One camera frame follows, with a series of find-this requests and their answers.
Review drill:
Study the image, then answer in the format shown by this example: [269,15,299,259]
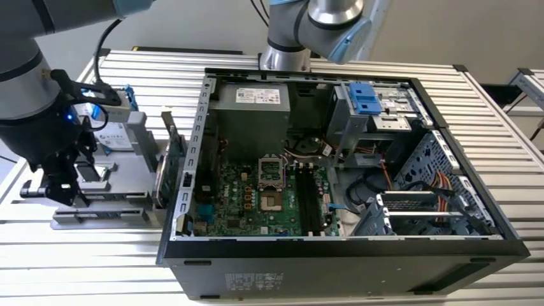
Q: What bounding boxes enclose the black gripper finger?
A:
[44,154,81,207]
[75,126,103,207]

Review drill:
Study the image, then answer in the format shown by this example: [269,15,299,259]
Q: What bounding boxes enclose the RAM stick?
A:
[88,192,144,202]
[73,208,144,221]

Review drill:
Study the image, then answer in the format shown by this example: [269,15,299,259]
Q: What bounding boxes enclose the hard disk in blue carrier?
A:
[69,83,137,152]

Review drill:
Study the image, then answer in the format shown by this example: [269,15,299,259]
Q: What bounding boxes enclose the grey parts rack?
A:
[49,111,188,230]

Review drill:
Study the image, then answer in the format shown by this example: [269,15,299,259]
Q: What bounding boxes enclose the green graphics card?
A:
[152,110,188,208]

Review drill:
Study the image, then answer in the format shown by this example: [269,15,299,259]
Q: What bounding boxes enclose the green motherboard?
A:
[193,157,341,237]

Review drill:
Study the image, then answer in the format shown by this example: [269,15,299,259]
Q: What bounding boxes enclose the grey power supply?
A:
[209,81,292,160]

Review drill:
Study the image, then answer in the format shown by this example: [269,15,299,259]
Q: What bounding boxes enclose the metal socket cover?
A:
[257,155,285,189]

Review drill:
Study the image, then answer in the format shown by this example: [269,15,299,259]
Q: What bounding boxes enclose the CPU socket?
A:
[259,190,285,214]

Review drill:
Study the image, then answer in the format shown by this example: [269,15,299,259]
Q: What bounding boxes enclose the thin locking lever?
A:
[280,160,299,189]

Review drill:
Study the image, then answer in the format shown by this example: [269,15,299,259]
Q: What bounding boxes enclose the round black speaker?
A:
[292,136,327,157]

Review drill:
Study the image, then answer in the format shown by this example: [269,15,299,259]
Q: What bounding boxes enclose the black PC case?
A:
[156,66,531,300]

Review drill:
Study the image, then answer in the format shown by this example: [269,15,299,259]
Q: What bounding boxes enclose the blue plastic drive latch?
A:
[347,82,379,115]

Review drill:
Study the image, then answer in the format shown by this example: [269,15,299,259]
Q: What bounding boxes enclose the grey metal disk bay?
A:
[351,189,468,237]

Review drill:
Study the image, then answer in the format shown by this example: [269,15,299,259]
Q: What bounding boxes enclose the metal slat side table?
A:
[503,68,544,115]

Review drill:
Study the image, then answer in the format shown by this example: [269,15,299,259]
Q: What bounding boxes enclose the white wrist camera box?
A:
[79,88,132,124]

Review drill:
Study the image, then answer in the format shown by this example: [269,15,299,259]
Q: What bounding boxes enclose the black camera cable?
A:
[93,18,125,84]

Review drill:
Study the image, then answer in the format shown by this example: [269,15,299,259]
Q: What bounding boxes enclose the blue flat wire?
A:
[327,203,367,213]

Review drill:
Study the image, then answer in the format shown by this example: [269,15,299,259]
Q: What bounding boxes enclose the black wire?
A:
[345,168,385,213]

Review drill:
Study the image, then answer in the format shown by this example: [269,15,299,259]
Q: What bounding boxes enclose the thin orange wire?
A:
[379,159,393,192]

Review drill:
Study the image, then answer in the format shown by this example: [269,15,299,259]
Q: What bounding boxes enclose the orange yellow red wire bundle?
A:
[432,171,453,224]

